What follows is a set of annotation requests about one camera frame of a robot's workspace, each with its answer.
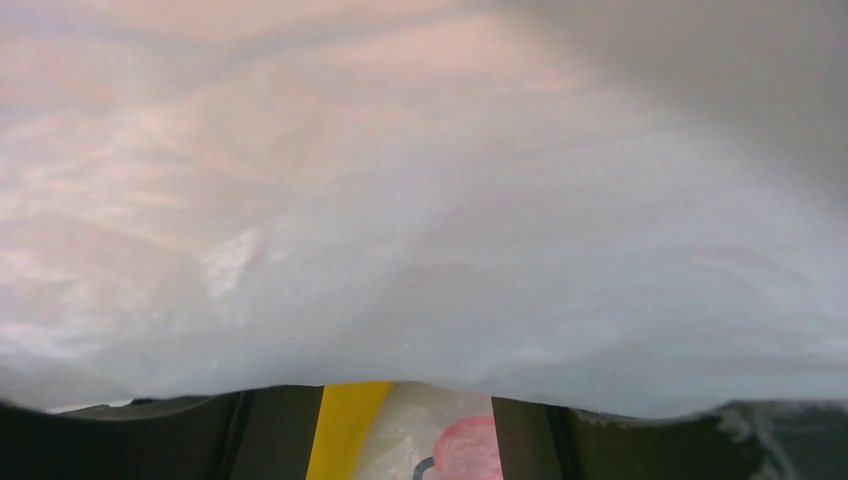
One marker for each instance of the light blue plastic bag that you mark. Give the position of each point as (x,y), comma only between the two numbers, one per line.
(630,208)

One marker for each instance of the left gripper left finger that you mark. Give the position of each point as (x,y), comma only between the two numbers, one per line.
(255,434)

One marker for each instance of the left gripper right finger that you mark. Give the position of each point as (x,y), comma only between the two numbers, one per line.
(742,440)

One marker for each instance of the yellow fake banana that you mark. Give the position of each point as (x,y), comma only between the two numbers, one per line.
(346,414)

